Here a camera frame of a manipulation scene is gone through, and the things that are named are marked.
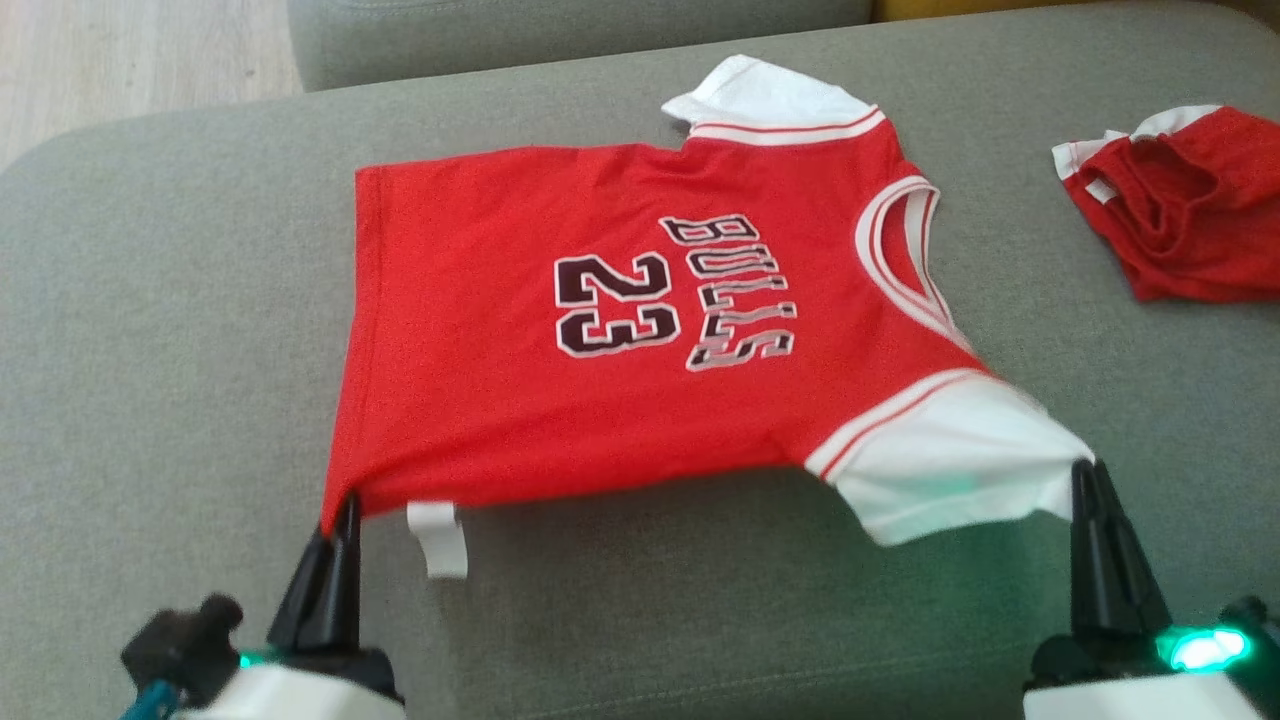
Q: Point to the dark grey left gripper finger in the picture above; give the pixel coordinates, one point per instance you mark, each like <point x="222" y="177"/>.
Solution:
<point x="305" y="600"/>
<point x="349" y="580"/>

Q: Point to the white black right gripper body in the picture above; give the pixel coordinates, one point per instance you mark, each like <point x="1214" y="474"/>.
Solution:
<point x="1120" y="690"/>

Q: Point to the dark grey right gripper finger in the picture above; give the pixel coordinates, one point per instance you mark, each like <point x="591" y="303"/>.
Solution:
<point x="1130" y="590"/>
<point x="1090" y="580"/>

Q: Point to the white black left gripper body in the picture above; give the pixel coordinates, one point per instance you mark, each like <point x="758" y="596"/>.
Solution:
<point x="310" y="690"/>

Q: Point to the red Bulls 23 jersey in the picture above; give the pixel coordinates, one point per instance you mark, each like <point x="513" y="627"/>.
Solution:
<point x="480" y="400"/>

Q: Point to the red shorts with white stripes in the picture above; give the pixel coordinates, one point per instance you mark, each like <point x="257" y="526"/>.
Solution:
<point x="1190" y="220"/>

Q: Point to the yellow and grey sofa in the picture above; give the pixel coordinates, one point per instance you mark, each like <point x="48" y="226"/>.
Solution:
<point x="180" y="300"/>

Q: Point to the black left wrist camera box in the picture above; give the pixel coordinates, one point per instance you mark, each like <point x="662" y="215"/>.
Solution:
<point x="180" y="645"/>

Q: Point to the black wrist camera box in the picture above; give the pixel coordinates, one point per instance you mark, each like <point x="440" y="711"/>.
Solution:
<point x="180" y="645"/>
<point x="1262" y="630"/>

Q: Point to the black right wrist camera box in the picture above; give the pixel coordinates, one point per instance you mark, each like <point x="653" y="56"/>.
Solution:
<point x="1262" y="630"/>

